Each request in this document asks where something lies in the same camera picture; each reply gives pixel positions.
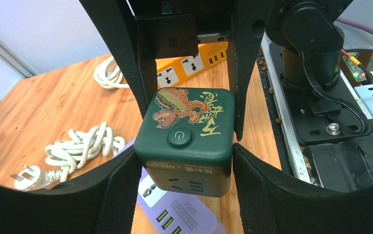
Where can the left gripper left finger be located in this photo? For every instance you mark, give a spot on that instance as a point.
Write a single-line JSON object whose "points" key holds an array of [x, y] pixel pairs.
{"points": [[100, 201]]}

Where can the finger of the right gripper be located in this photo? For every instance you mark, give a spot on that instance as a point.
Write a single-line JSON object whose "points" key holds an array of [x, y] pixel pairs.
{"points": [[247, 26], [118, 28]]}

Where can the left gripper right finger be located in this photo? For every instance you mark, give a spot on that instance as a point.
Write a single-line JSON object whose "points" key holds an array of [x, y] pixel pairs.
{"points": [[273, 202]]}

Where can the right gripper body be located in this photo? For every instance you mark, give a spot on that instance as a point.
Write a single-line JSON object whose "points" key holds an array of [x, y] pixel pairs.
{"points": [[175, 28]]}

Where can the purple power strip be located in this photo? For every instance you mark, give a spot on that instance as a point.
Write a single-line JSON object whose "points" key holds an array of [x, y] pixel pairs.
{"points": [[175, 213]]}

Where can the dark green dragon cube plug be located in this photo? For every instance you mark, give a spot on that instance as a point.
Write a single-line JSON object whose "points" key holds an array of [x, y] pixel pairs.
{"points": [[186, 138]]}

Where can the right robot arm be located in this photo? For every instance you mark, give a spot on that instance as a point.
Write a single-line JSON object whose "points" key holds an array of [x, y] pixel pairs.
{"points": [[308, 27]]}

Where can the orange power strip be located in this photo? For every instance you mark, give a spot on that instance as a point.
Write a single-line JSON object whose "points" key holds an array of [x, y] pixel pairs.
{"points": [[172, 72]]}

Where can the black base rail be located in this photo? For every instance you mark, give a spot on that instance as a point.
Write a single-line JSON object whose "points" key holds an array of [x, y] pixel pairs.
{"points": [[321, 140]]}

